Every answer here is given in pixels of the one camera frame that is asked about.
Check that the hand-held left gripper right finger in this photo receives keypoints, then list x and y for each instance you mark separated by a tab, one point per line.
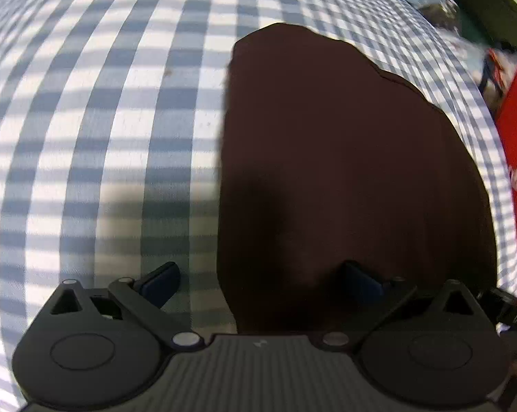
363	285

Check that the blue white checkered bed sheet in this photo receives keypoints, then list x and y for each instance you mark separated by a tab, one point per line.
99	128

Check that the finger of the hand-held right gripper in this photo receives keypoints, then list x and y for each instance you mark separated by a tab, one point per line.
509	309

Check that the clear plastic bag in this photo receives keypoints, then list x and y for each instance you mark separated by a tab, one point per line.
464	38

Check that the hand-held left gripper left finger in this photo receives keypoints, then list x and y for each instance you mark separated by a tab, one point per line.
160	285

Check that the maroon printed sweatshirt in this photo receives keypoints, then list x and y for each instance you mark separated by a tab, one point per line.
335	171

